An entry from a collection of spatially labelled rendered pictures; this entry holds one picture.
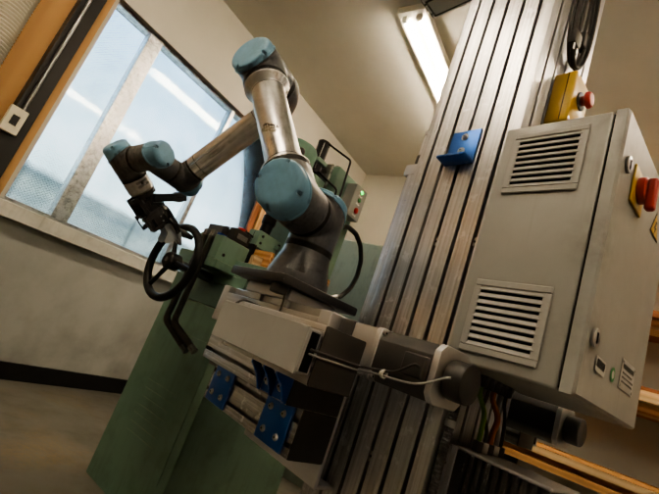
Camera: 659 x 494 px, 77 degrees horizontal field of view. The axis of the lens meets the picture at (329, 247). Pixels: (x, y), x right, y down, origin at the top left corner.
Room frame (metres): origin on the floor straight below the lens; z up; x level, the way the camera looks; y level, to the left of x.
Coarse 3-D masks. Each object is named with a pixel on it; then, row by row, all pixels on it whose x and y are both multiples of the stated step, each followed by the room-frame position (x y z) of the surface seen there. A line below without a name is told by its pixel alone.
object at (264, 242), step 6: (252, 234) 1.69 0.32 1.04; (258, 234) 1.67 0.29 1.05; (264, 234) 1.68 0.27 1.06; (252, 240) 1.68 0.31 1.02; (258, 240) 1.67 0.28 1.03; (264, 240) 1.69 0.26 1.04; (270, 240) 1.71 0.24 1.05; (276, 240) 1.74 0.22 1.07; (258, 246) 1.68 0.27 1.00; (264, 246) 1.70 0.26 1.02; (270, 246) 1.72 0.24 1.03
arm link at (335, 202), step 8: (328, 192) 0.91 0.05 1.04; (328, 200) 0.89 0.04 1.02; (336, 200) 0.91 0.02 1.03; (336, 208) 0.92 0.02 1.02; (344, 208) 0.94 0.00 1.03; (328, 216) 0.88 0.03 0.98; (336, 216) 0.92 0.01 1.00; (344, 216) 0.94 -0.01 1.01; (328, 224) 0.90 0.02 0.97; (336, 224) 0.93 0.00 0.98; (312, 232) 0.89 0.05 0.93; (320, 232) 0.90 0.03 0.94; (328, 232) 0.92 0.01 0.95; (336, 232) 0.94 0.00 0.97; (312, 240) 0.91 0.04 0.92; (320, 240) 0.91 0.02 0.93; (328, 240) 0.92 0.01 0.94; (336, 240) 0.95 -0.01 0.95; (328, 248) 0.93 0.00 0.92
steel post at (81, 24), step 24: (96, 0) 1.94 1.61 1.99; (72, 24) 1.91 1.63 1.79; (48, 48) 1.92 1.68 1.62; (72, 48) 1.95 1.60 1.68; (48, 72) 1.91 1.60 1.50; (24, 96) 1.90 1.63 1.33; (48, 96) 1.97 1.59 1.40; (24, 120) 1.92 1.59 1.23; (0, 144) 1.92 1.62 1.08; (0, 168) 1.95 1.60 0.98
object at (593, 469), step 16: (656, 320) 2.36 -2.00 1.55; (656, 336) 2.51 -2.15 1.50; (640, 400) 2.31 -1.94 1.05; (656, 400) 2.26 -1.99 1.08; (640, 416) 2.58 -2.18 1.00; (656, 416) 2.31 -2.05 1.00; (512, 448) 2.79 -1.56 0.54; (544, 448) 2.64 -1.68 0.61; (544, 464) 2.58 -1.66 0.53; (560, 464) 2.61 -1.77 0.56; (576, 464) 2.50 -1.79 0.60; (592, 464) 2.49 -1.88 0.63; (576, 480) 2.48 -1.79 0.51; (592, 480) 2.51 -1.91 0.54; (608, 480) 2.41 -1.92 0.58; (624, 480) 2.37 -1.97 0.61
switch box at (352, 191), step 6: (348, 186) 1.85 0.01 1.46; (354, 186) 1.83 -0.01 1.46; (360, 186) 1.84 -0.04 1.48; (348, 192) 1.84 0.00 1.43; (354, 192) 1.82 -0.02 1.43; (360, 192) 1.85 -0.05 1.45; (366, 192) 1.89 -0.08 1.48; (342, 198) 1.86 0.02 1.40; (348, 198) 1.84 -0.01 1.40; (354, 198) 1.83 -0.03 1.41; (360, 198) 1.86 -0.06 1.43; (348, 204) 1.83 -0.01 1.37; (354, 204) 1.84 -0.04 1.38; (360, 204) 1.88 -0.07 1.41; (348, 210) 1.83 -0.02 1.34; (360, 210) 1.89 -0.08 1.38; (348, 216) 1.85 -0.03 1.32
